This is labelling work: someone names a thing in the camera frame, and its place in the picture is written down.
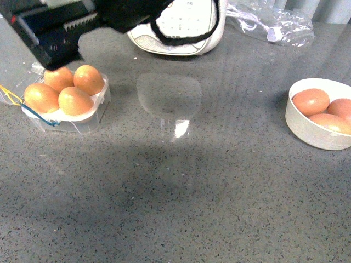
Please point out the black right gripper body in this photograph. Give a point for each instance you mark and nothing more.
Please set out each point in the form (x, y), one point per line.
(52, 31)

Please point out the brown egg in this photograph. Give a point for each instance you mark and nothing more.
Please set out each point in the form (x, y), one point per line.
(340, 107)
(73, 101)
(41, 98)
(88, 79)
(311, 101)
(59, 79)
(331, 122)

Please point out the clear plastic egg box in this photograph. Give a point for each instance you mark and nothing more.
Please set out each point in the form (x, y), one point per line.
(82, 124)

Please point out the brown egg in bowl top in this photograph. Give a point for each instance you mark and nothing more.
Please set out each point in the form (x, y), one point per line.
(311, 101)

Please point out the brown egg in bowl front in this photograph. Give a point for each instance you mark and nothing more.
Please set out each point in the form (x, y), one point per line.
(331, 122)

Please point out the yellow blue rubber band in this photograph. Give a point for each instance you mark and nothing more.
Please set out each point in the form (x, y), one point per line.
(17, 101)

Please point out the white Joyoung blender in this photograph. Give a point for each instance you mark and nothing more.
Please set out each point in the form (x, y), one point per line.
(183, 19)

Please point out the clear plastic bag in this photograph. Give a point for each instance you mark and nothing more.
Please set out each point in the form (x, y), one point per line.
(297, 27)

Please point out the white round bowl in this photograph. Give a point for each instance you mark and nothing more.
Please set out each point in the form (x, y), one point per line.
(308, 131)

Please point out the white power cable plug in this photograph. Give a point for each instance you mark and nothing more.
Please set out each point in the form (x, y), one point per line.
(254, 22)

